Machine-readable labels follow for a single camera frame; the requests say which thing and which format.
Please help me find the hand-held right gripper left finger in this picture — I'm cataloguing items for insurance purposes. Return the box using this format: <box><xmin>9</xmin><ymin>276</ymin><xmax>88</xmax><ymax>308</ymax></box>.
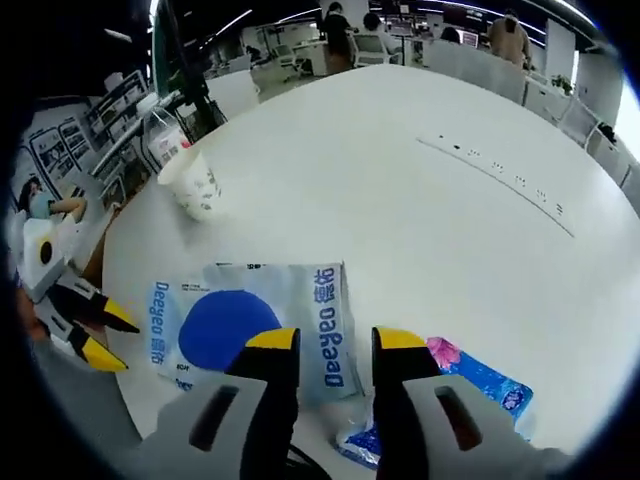
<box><xmin>149</xmin><ymin>327</ymin><xmax>302</xmax><ymax>480</ymax></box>

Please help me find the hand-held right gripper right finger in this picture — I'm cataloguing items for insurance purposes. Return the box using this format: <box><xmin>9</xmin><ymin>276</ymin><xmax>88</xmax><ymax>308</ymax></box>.
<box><xmin>372</xmin><ymin>327</ymin><xmax>531</xmax><ymax>480</ymax></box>

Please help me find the blue flowered tissue pack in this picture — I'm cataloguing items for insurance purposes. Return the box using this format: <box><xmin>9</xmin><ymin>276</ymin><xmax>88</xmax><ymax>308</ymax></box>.
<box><xmin>335</xmin><ymin>335</ymin><xmax>535</xmax><ymax>471</ymax></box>

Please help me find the blue plastic packet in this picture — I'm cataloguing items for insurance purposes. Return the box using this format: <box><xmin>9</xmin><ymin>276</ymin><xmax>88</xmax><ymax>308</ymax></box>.
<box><xmin>145</xmin><ymin>259</ymin><xmax>366</xmax><ymax>404</ymax></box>

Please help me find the white paper cup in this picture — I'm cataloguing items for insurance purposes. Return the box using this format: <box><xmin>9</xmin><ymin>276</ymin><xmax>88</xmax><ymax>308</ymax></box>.
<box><xmin>157</xmin><ymin>149</ymin><xmax>222</xmax><ymax>222</ymax></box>

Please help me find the clear plastic water bottle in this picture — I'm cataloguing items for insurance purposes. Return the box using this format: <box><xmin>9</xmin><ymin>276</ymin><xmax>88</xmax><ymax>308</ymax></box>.
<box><xmin>141</xmin><ymin>102</ymin><xmax>194</xmax><ymax>169</ymax></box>

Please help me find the person's left hand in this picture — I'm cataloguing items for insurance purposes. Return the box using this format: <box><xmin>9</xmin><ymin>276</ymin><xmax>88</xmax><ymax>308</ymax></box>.
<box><xmin>14</xmin><ymin>294</ymin><xmax>51</xmax><ymax>351</ymax></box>

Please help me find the white table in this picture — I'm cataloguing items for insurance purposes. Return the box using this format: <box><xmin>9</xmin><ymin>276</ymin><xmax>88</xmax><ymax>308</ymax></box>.
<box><xmin>99</xmin><ymin>64</ymin><xmax>640</xmax><ymax>471</ymax></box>

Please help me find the black tripod stand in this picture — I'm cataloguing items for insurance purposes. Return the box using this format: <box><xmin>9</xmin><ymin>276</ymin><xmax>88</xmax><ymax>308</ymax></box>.
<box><xmin>169</xmin><ymin>0</ymin><xmax>227</xmax><ymax>141</ymax></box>

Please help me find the large display screen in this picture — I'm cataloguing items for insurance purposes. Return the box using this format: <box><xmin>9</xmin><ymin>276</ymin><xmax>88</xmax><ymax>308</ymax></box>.
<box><xmin>152</xmin><ymin>0</ymin><xmax>169</xmax><ymax>96</ymax></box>

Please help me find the white office chair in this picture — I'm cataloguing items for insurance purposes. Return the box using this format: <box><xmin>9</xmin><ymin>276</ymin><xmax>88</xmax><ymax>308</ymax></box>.
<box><xmin>357</xmin><ymin>34</ymin><xmax>401</xmax><ymax>67</ymax></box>
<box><xmin>272</xmin><ymin>43</ymin><xmax>306</xmax><ymax>71</ymax></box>

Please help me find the white desk partition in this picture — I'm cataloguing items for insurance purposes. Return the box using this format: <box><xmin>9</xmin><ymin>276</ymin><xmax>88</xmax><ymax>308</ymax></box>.
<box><xmin>429</xmin><ymin>39</ymin><xmax>526</xmax><ymax>106</ymax></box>

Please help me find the wall poster board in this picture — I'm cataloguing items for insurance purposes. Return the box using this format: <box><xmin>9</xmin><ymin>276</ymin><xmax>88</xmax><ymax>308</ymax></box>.
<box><xmin>29</xmin><ymin>114</ymin><xmax>94</xmax><ymax>176</ymax></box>

